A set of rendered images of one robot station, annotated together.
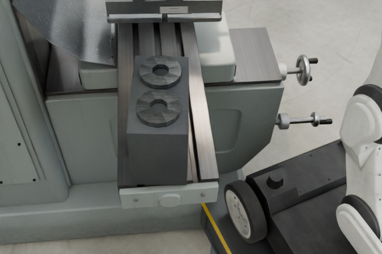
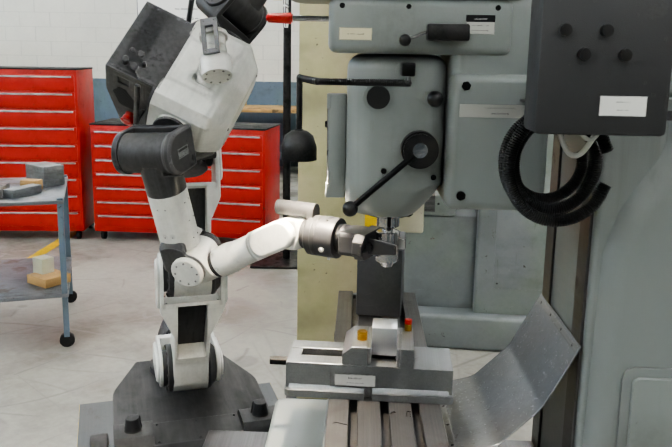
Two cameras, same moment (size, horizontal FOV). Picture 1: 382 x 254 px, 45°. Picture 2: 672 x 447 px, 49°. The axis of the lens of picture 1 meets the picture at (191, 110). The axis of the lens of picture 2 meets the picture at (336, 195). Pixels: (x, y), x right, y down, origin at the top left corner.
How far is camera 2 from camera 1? 2.66 m
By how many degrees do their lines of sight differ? 119
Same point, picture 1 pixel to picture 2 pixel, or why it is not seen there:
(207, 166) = (346, 294)
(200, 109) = (343, 314)
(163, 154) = not seen: hidden behind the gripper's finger
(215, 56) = (301, 404)
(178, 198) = not seen: hidden behind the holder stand
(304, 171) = (218, 426)
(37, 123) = not seen: outside the picture
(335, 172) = (185, 423)
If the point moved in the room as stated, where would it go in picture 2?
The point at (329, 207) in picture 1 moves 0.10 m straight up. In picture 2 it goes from (208, 412) to (208, 381)
